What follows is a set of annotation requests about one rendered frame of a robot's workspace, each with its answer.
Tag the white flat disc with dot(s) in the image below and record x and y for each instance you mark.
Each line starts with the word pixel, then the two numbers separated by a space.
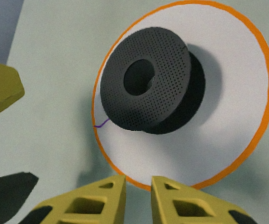
pixel 233 106

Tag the orange painted ring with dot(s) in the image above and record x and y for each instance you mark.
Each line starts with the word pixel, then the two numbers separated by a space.
pixel 264 123

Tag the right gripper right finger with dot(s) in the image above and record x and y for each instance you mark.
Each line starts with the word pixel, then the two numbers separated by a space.
pixel 169 197

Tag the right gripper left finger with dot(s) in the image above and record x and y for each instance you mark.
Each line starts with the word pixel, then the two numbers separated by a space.
pixel 83 205

